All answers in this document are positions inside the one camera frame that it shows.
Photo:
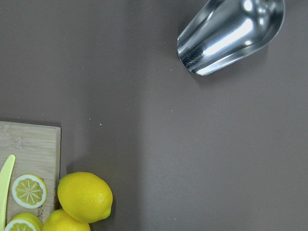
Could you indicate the lemon half slice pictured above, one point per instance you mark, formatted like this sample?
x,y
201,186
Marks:
x,y
24,222
29,191

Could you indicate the whole yellow lemon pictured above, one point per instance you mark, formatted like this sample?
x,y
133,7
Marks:
x,y
59,220
85,197

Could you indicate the steel scoop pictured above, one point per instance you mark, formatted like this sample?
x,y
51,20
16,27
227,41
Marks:
x,y
226,31

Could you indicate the wooden cutting board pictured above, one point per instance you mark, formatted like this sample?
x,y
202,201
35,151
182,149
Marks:
x,y
37,151

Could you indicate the yellow plastic knife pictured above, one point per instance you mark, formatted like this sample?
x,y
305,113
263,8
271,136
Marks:
x,y
5,178

